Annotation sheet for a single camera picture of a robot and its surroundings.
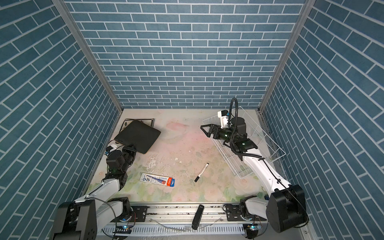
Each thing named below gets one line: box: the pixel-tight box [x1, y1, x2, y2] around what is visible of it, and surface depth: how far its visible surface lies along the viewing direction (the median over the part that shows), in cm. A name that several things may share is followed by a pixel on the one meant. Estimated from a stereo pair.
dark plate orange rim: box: [114, 120, 161, 154], surface depth 95 cm
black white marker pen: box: [194, 162, 209, 183], surface depth 88 cm
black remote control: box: [191, 204, 205, 230], surface depth 73 cm
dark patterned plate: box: [116, 120, 161, 137], surface depth 98 cm
